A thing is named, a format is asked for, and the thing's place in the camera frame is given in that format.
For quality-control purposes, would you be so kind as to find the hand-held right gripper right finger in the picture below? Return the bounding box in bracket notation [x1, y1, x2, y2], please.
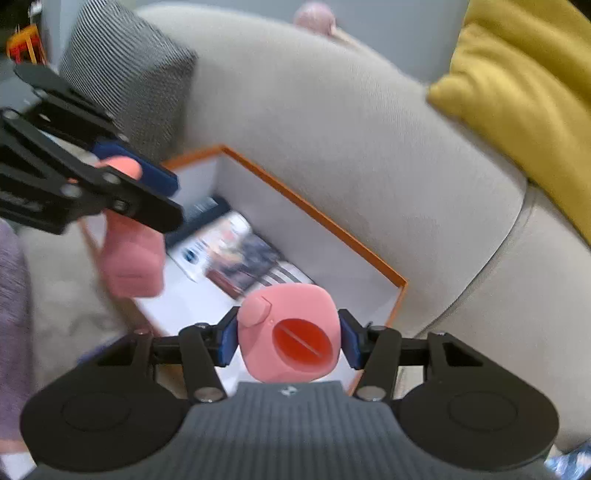
[338, 309, 486, 400]

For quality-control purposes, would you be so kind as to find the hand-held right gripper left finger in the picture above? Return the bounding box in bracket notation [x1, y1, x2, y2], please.
[97, 308, 241, 402]

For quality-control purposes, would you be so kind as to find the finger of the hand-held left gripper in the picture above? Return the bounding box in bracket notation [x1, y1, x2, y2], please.
[13, 62, 179, 195]
[0, 107, 184, 234]

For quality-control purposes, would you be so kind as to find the pink spray bottle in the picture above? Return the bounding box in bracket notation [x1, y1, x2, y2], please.
[95, 156, 166, 300]

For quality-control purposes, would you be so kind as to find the pink square container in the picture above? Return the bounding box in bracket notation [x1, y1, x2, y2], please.
[237, 284, 342, 384]

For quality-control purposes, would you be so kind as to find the blue packet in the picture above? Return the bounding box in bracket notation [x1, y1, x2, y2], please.
[165, 196, 232, 247]

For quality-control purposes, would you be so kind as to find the printed card box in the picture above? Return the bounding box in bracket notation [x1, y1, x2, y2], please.
[205, 211, 289, 298]

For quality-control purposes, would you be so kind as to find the orange cardboard box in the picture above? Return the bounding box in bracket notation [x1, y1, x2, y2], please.
[78, 144, 410, 398]

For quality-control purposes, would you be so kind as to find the striped white box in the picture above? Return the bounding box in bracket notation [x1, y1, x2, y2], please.
[245, 261, 316, 303]

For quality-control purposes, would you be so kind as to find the houndstooth pillow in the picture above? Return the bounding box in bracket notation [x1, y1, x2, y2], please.
[59, 0, 199, 158]

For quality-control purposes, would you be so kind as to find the purple fluffy cloth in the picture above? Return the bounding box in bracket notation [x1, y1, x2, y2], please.
[0, 220, 34, 444]

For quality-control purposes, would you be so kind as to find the orange rack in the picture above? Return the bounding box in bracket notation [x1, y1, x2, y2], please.
[6, 24, 48, 64]

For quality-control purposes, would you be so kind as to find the beige sofa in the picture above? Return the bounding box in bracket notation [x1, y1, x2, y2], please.
[18, 4, 591, 453]

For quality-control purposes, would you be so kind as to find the pink plush toy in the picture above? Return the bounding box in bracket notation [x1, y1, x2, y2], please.
[293, 1, 368, 47]

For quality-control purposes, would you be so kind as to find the yellow pillow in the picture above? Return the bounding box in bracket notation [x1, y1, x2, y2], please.
[427, 0, 591, 245]

